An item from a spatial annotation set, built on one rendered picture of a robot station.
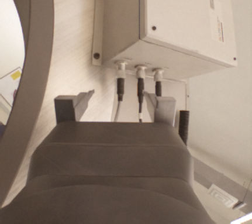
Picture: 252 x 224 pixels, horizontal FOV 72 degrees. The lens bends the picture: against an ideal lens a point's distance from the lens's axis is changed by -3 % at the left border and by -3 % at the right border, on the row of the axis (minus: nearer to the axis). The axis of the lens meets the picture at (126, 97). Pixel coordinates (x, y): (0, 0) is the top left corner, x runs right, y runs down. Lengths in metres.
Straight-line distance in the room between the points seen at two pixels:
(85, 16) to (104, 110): 0.15
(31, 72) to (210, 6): 0.25
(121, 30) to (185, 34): 0.08
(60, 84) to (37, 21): 0.08
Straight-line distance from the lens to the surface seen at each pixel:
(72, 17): 0.30
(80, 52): 0.28
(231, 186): 5.22
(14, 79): 6.38
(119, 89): 0.25
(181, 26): 0.24
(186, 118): 0.36
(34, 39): 0.22
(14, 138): 0.21
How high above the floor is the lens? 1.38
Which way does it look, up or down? 28 degrees up
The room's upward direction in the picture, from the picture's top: 47 degrees clockwise
